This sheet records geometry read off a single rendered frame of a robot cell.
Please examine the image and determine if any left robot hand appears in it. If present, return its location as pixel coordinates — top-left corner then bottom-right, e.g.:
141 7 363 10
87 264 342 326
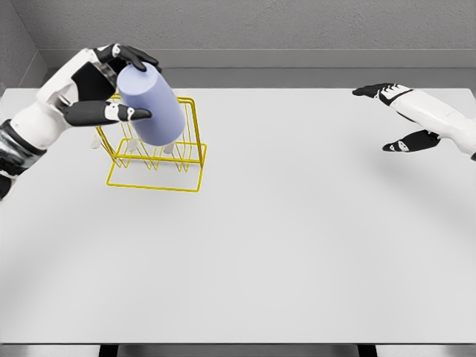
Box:
36 43 163 129

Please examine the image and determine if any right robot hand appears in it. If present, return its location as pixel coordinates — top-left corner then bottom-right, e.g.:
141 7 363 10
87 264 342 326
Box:
352 83 476 155

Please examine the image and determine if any lavender blue cup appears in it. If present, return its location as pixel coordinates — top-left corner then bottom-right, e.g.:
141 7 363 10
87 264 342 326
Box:
116 62 187 147

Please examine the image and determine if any yellow wire cup holder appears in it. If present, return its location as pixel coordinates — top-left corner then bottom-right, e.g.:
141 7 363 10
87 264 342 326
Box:
90 94 208 193

